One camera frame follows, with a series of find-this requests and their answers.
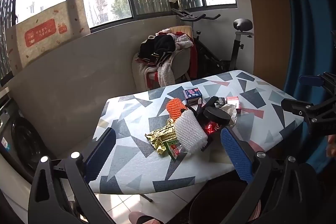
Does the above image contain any blue cardboard box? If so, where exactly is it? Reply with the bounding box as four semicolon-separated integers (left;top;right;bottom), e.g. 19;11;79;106
183;88;202;105

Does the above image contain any person's right hand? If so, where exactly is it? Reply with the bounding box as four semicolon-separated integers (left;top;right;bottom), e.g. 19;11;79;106
326;134;336;159

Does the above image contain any black garment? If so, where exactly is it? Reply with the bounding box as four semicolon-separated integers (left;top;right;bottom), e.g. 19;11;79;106
138;34;176;60

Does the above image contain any blue curtain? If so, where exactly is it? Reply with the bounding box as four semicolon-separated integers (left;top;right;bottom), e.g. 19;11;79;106
278;0;336;174

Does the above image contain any pink white garment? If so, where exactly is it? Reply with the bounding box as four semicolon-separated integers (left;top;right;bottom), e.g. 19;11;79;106
173;34;193;50

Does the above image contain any person's foot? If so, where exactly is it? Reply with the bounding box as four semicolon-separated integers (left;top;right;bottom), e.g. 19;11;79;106
128;211;158;224

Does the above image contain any black item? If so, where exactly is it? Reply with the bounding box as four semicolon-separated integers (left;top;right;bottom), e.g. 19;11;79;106
187;98;208;122

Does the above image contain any wooden wardrobe panel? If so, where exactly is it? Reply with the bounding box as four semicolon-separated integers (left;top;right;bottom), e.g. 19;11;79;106
236;0;293;88

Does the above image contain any grey front-load washing machine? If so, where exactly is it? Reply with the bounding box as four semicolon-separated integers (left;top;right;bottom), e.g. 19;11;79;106
0;95;58;188

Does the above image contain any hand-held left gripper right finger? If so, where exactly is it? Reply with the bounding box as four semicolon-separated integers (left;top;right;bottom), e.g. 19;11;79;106
220;126;319;224

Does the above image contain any black round lid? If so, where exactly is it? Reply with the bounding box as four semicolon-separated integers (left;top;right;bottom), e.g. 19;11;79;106
203;107;231;126

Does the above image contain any white plastic wrap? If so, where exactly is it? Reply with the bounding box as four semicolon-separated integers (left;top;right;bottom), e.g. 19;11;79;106
219;103;238;125

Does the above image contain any black glossy packet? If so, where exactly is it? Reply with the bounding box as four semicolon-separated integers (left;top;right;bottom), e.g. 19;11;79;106
207;96;226;109

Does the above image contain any white fleece garment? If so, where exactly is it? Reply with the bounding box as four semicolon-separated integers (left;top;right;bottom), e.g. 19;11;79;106
156;57;176;86

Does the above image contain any black trash bin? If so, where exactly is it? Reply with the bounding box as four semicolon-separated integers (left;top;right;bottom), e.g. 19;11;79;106
189;174;263;224

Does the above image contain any orange foam fruit net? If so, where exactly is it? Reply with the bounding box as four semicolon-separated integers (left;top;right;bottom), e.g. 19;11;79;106
166;98;187;121

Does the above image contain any beige chair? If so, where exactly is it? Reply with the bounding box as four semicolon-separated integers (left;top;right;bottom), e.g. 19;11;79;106
132;25;200;90

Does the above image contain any green red snack wrapper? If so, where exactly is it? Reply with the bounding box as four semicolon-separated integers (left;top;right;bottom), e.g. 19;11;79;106
167;140;188;160

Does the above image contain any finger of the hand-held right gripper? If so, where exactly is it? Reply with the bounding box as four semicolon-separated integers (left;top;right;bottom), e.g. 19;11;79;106
299;72;336;94
280;95;336;135

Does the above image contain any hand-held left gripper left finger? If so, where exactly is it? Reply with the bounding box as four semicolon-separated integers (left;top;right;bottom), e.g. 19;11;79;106
28;127;117;224

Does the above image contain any red garment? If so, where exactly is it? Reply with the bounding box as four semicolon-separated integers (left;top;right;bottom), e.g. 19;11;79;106
188;40;198;77

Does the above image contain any red cigarette box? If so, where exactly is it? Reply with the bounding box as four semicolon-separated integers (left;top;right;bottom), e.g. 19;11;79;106
226;97;242;114

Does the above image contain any gold foil wrapper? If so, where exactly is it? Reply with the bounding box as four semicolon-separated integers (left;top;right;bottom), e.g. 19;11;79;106
145;119;179;156

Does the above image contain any white foam fruit net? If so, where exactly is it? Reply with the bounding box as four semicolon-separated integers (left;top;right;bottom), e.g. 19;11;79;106
174;110;209;154

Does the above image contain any black exercise bike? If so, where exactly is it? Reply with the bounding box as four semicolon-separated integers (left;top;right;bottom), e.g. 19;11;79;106
171;7;255;80

